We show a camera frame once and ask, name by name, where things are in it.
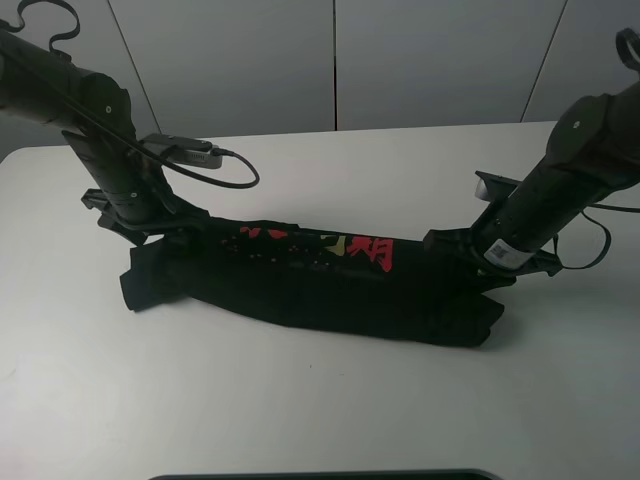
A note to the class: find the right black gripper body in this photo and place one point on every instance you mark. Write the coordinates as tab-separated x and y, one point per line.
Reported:
452	260

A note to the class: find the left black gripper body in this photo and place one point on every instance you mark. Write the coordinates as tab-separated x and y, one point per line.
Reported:
138	207

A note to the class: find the black printed t-shirt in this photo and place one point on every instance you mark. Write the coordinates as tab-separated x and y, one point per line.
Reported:
300	278

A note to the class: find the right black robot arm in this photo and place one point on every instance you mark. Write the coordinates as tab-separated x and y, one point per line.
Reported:
592	152

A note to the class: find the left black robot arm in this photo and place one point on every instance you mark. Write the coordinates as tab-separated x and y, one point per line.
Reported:
94	116

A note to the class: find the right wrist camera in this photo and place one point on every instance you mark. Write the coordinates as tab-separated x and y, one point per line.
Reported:
492	188

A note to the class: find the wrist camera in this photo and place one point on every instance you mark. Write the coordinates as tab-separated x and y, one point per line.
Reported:
184	151
492	188

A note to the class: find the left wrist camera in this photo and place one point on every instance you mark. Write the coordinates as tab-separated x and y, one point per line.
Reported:
184	151

